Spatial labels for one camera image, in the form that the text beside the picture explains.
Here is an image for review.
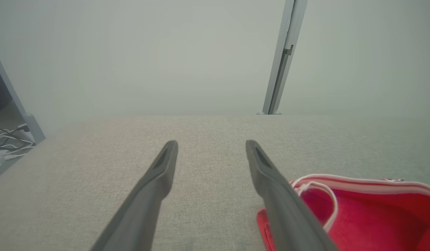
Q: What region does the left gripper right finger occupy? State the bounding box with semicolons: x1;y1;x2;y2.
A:
245;139;338;251

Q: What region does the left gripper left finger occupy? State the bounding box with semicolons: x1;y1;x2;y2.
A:
90;140;179;251

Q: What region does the red white jersey top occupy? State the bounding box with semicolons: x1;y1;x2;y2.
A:
256;173;430;251

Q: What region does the white floor cable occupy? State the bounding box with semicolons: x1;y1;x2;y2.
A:
3;141;36;161

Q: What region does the black floor cable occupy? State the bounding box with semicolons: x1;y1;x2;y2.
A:
0;123;31;151

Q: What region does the grey metal partition post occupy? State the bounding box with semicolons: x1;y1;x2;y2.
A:
256;0;308;115

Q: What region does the grey left frame leg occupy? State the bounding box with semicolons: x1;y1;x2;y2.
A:
0;43;47;144

